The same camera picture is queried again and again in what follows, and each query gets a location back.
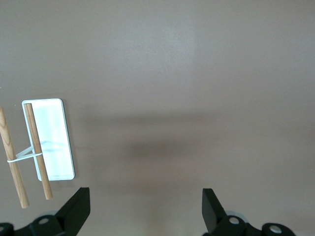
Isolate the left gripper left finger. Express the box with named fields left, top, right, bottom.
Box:
left=0, top=187, right=91, bottom=236

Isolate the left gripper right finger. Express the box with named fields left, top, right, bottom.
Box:
left=202, top=188, right=295, bottom=236

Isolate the white rack with wooden bars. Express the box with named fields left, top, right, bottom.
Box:
left=0, top=98, right=76, bottom=209

